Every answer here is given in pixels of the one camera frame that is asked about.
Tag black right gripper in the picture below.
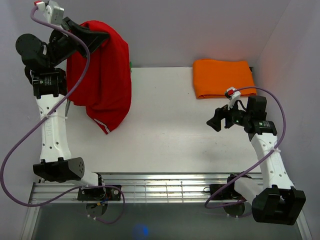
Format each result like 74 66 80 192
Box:
206 97 251 132

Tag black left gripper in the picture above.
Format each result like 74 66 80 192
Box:
47 17 109 69

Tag red trousers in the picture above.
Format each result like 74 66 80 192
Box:
69 20 132 134

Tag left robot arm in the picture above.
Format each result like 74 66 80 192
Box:
15 17 110 200

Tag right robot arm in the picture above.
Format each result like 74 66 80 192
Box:
207 96 306 226

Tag folded orange trousers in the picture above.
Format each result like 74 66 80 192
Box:
192 58 255 99

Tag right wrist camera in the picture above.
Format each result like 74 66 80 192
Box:
224 87 241 110

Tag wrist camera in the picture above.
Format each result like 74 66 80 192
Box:
224 87 241 110
34 0 65 26

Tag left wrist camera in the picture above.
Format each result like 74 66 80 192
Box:
34 0 65 26

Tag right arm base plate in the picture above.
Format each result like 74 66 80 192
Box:
209 183 241 200

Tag aluminium frame rail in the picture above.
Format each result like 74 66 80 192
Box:
21 173 312 240

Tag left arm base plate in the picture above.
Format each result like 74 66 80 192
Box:
77 185 122 202

